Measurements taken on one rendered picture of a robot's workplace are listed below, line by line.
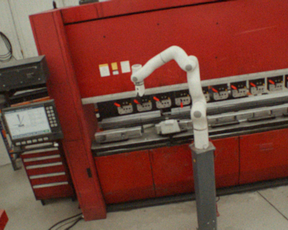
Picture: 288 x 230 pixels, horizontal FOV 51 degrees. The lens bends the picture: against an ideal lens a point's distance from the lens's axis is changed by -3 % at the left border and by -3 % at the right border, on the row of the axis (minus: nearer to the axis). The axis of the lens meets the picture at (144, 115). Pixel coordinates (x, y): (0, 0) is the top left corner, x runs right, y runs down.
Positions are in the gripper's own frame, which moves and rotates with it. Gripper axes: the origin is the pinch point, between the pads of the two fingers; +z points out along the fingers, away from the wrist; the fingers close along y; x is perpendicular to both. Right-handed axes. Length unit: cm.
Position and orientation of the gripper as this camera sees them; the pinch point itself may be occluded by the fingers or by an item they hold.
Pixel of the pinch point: (141, 99)
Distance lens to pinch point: 270.2
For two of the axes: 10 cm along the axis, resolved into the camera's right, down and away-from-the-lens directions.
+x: -9.4, -0.8, 3.5
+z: 1.2, 8.6, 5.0
